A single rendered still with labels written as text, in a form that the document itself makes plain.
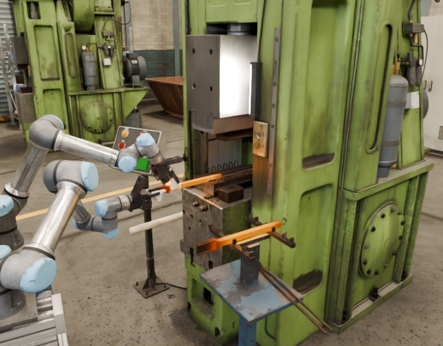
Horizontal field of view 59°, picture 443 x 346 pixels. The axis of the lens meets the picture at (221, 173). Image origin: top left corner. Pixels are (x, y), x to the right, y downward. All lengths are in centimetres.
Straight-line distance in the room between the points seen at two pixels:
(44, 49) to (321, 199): 530
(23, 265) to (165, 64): 1024
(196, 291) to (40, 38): 502
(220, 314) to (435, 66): 551
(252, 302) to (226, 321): 73
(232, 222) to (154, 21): 950
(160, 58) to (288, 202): 963
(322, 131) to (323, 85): 24
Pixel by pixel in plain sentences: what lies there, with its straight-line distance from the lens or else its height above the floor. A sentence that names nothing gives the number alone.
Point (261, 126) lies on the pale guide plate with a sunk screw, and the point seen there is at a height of 134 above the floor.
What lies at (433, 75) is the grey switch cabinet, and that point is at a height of 125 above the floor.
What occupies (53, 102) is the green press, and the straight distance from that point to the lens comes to 680.
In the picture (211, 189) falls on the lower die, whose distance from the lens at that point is 217.
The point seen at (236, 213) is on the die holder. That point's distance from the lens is 212.
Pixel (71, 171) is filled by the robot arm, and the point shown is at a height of 125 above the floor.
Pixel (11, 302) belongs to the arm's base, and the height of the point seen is 87.
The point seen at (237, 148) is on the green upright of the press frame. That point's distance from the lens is 255.
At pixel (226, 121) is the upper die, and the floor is 133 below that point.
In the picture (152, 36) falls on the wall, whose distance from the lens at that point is 1121.
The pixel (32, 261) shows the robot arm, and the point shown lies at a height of 104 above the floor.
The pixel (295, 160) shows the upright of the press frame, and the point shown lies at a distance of 193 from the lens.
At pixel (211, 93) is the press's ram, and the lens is 204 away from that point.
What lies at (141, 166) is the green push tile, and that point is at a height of 100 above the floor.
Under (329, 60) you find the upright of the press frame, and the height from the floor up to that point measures 165.
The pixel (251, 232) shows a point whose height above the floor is 96.
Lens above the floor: 174
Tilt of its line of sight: 19 degrees down
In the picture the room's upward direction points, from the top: straight up
